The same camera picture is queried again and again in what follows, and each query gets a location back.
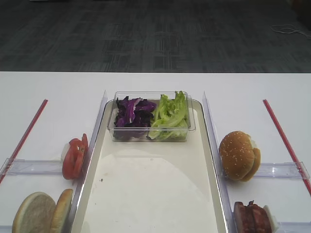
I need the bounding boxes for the bun half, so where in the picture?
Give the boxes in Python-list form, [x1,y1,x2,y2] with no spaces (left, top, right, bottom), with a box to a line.
[50,189,73,233]

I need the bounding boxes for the green lettuce leaves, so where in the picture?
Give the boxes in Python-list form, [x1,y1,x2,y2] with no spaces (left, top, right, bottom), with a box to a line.
[147,91,188,141]

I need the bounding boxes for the inner tomato slice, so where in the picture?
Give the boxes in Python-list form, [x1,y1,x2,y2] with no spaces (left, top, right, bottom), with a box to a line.
[71,133,88,178]

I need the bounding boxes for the tomato slice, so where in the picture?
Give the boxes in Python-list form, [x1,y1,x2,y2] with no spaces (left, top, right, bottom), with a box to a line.
[71,133,88,178]
[62,140,75,180]

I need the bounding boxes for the outer tomato slice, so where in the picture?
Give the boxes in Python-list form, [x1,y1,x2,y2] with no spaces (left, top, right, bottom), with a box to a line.
[62,140,75,180]

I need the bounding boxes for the meat patty stack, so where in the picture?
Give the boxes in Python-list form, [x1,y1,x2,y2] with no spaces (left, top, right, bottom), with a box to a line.
[233,200,272,233]

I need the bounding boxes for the clear plastic salad box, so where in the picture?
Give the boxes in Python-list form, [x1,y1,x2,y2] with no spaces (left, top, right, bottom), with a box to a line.
[107,91,196,142]

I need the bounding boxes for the purple cabbage leaves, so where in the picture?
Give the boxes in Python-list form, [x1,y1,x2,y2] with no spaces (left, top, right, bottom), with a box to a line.
[114,96,156,127]

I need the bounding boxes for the cream metal tray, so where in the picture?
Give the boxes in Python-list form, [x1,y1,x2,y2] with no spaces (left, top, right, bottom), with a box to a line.
[72,100,227,233]

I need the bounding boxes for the sesame top bun front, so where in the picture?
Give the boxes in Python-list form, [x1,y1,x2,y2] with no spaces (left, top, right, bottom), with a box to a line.
[219,131,255,181]

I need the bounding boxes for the white onion piece left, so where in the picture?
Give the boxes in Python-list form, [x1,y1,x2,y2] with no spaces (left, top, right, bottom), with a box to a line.
[61,143,70,161]

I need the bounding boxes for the white onion piece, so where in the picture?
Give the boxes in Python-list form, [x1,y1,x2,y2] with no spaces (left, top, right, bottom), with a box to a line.
[263,205,279,233]
[61,143,70,161]

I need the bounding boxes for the top bun behind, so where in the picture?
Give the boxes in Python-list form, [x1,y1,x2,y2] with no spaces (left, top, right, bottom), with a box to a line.
[241,139,261,182]

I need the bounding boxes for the left red tape strip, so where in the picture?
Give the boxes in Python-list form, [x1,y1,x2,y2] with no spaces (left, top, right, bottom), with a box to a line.
[0,99,48,183]

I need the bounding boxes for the red tape strip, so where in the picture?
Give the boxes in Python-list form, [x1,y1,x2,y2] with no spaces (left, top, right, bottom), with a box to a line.
[263,99,311,194]
[0,99,48,183]

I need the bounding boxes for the right upper clear holder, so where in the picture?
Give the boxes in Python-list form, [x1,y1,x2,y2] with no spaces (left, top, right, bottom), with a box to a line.
[220,161,311,180]

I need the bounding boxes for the clear holder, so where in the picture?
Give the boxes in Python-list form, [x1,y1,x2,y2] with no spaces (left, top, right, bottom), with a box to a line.
[220,161,311,180]
[276,222,311,233]
[0,158,63,175]

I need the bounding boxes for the right red tape strip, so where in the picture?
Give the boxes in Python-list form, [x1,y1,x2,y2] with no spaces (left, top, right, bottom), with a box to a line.
[263,99,311,194]

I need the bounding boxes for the left upper clear holder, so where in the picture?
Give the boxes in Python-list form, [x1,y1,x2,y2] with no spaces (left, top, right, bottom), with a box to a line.
[0,158,63,175]

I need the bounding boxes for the bottom bun half facing out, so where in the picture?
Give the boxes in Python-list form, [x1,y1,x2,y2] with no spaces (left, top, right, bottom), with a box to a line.
[12,192,56,233]

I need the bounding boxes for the white onion piece right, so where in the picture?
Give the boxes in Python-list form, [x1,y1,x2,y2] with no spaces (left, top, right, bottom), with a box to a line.
[263,205,279,233]

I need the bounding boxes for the right lower clear holder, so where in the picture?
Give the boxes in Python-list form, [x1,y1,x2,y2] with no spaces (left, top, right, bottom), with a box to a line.
[276,222,311,233]

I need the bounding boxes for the left long clear rail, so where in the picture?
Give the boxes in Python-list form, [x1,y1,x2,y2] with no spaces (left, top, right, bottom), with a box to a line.
[62,91,107,233]

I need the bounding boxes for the long clear rail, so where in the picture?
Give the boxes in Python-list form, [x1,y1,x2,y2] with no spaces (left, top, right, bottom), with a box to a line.
[62,91,107,233]
[202,92,237,233]

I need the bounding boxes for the right long clear rail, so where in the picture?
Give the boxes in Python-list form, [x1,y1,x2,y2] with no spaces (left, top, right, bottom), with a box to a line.
[202,92,237,233]

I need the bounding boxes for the white cable on floor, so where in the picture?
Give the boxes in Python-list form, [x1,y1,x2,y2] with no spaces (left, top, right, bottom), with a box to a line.
[271,24,311,38]

